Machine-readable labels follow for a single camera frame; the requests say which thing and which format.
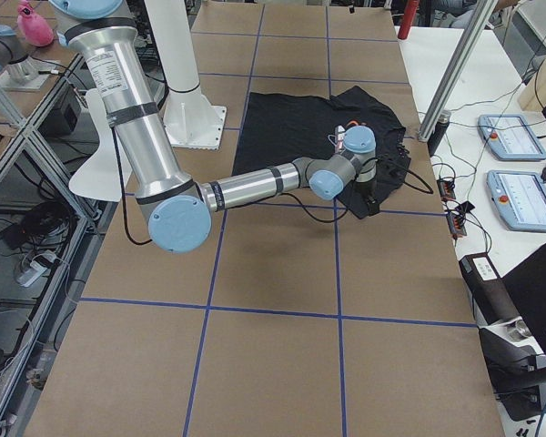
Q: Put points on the white power strip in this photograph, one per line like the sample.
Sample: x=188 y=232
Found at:
x=35 y=268

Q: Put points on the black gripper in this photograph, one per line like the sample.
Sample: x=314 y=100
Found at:
x=367 y=188

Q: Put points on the blue teach pendant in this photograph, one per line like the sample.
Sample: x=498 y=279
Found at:
x=510 y=138
x=520 y=199

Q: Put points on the lower blue teach pendant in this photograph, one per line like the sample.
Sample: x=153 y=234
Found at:
x=520 y=199

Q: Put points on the red cylinder bottle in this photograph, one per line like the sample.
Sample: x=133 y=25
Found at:
x=410 y=11

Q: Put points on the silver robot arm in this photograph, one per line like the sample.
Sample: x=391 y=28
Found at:
x=178 y=210

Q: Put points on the black monitor on stand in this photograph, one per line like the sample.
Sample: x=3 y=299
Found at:
x=521 y=383

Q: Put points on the upper blue teach pendant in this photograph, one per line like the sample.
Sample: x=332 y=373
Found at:
x=510 y=138

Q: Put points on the aluminium frame post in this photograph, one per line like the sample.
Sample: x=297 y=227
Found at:
x=459 y=58

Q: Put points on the black label printer box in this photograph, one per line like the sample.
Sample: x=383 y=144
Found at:
x=490 y=300

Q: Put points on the black printed t-shirt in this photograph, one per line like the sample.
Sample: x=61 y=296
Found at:
x=281 y=128

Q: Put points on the pink plush toy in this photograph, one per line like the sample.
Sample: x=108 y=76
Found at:
x=33 y=26

